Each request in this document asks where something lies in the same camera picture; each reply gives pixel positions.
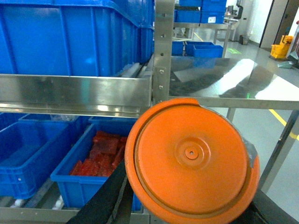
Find large blue crate upper shelf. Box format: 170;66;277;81
0;0;154;77

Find blue bin middle lower shelf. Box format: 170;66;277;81
0;119;88;199

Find blue bin with red parts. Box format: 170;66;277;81
50;120;134;208

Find yellow mop bucket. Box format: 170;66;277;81
270;35;293;59

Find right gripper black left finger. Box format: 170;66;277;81
67;161;133;224

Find stainless steel table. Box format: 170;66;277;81
169;56;299;193

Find stainless steel shelf rack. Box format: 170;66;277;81
0;0;175;224

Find red parts in bin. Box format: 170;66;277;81
69;131;127;177

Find orange cylindrical cap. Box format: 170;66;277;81
125;98;260;224

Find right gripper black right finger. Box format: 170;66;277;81
242;190;297;224

